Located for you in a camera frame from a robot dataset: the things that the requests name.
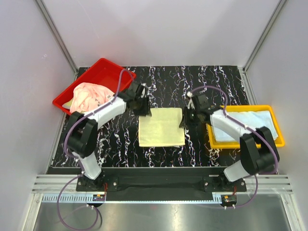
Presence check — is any pastel yellow pink towel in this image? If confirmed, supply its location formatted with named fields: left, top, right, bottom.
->
left=138, top=108, right=185, bottom=147

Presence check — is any light blue towel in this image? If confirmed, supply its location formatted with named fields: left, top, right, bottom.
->
left=213, top=111, right=278, bottom=142

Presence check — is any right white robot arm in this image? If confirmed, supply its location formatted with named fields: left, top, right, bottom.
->
left=179, top=92, right=280, bottom=191

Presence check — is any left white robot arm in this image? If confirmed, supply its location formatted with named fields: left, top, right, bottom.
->
left=64, top=82, right=152, bottom=191

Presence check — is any yellow plastic bin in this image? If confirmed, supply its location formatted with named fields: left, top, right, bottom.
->
left=207, top=105, right=285, bottom=149

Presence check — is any red plastic bin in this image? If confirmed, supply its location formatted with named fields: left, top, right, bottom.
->
left=52, top=58, right=136, bottom=115

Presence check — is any right connector box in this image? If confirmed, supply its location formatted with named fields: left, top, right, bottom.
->
left=222, top=194, right=237, bottom=204

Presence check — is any connector box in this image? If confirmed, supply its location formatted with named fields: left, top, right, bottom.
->
left=222, top=194, right=237, bottom=204
left=92, top=194, right=106, bottom=202

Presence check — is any left connector box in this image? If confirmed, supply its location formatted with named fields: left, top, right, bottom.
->
left=92, top=194, right=106, bottom=202

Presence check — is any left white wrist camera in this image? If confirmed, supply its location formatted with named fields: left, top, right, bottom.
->
left=141, top=83, right=148, bottom=98

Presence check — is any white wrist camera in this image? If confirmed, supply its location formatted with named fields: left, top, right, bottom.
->
left=187, top=91, right=195, bottom=110
left=141, top=83, right=148, bottom=98

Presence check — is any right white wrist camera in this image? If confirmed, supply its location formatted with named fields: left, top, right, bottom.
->
left=187, top=91, right=195, bottom=110

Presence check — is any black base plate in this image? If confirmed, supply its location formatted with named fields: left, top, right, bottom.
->
left=76, top=175, right=247, bottom=193

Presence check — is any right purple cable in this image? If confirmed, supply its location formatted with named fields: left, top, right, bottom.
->
left=187, top=86, right=280, bottom=209

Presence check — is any purple cable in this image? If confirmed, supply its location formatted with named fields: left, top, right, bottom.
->
left=187, top=86, right=280, bottom=209
left=56, top=69, right=135, bottom=229

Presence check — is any aluminium rail frame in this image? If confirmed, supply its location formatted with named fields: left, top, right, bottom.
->
left=32, top=174, right=293, bottom=194

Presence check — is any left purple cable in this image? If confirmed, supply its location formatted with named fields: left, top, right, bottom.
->
left=56, top=69, right=135, bottom=229

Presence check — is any white slotted cable duct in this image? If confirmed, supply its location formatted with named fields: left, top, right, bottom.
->
left=42, top=193, right=103, bottom=203

